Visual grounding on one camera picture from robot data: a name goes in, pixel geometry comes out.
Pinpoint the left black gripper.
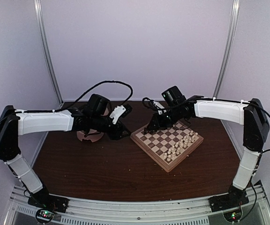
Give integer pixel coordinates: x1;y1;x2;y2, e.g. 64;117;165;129
91;113;131;141

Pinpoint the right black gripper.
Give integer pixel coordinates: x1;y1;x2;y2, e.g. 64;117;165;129
147;105;182;131

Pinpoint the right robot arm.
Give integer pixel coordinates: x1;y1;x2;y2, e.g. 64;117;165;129
144;86;270;207

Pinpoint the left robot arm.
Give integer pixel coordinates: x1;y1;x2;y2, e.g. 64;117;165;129
0;94;132;208

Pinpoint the wooden chess board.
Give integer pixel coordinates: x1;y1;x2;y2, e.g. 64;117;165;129
131;121;204;172

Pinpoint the white chess pieces group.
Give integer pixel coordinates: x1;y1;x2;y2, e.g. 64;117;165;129
162;130;199;164

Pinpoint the left circuit board with LEDs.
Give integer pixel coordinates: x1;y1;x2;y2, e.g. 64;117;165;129
35;209;55;221

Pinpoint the circuit board with leds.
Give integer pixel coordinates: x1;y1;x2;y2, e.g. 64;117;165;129
35;209;55;221
223;209;242;223

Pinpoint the right circuit board with LEDs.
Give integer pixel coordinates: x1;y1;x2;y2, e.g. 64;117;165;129
223;209;242;223

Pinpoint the pink double pet bowl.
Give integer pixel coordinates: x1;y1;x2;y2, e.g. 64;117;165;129
77;104;109;143

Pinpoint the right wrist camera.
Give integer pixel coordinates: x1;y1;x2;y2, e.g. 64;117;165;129
152;100;166;115

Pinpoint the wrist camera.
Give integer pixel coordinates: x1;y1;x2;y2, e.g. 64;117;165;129
152;100;166;115
109;104;132;125

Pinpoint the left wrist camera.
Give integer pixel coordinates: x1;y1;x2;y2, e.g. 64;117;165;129
109;104;132;125

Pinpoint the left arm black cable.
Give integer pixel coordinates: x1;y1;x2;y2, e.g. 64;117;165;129
55;80;134;113

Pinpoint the front aluminium rail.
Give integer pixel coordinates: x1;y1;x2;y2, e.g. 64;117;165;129
1;189;270;225

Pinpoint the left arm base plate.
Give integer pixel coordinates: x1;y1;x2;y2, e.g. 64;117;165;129
28;195;69;213

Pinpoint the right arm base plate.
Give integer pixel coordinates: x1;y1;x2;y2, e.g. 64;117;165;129
208;194;249;212

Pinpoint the right aluminium frame post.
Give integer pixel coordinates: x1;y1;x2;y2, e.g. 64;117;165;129
213;0;240;98

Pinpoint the aluminium frame post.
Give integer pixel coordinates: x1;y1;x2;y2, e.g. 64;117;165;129
213;0;240;98
34;0;63;105

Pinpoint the left aluminium frame post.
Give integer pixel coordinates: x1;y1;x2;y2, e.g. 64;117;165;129
34;0;63;105

